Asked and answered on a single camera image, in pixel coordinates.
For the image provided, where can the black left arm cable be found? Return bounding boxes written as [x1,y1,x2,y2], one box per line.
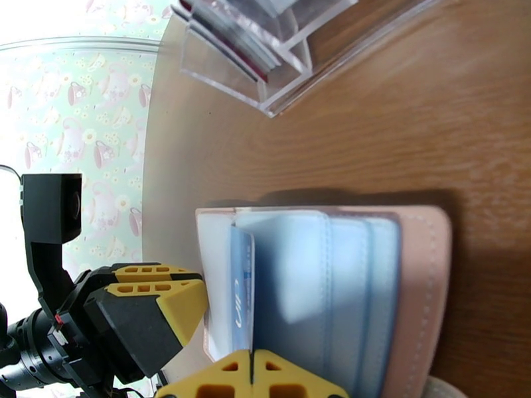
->
[0,163,23,190]

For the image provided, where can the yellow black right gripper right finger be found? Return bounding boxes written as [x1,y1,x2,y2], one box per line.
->
[251,349,349,398]

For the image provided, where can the clear acrylic tiered card stand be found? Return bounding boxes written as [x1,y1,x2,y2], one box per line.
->
[177,0,457,119]

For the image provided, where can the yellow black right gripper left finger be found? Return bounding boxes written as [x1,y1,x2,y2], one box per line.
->
[155,349,252,398]

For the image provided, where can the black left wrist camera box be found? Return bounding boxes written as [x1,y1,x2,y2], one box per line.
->
[19,172,84,317]

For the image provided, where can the pink card holder wallet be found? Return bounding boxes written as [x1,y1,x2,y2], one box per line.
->
[194,205,467,398]

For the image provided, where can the dark card with white edge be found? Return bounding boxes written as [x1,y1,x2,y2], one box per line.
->
[189,0,285,72]

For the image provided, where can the black and red VIP card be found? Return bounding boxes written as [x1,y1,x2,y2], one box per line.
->
[178,0,271,84]

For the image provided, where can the blue VIP card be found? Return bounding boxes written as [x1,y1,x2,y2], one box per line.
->
[229,224,256,354]

